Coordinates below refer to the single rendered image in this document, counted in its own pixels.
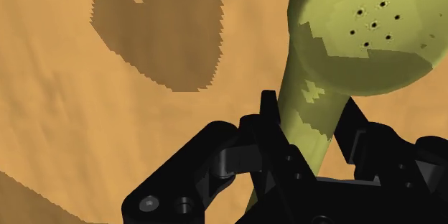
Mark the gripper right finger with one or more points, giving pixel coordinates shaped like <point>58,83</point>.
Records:
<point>385,146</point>

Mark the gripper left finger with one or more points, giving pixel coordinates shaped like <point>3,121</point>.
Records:
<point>224,139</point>

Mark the yellow-green perforated skimmer spoon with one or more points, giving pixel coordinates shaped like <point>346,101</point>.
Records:
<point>353,27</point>

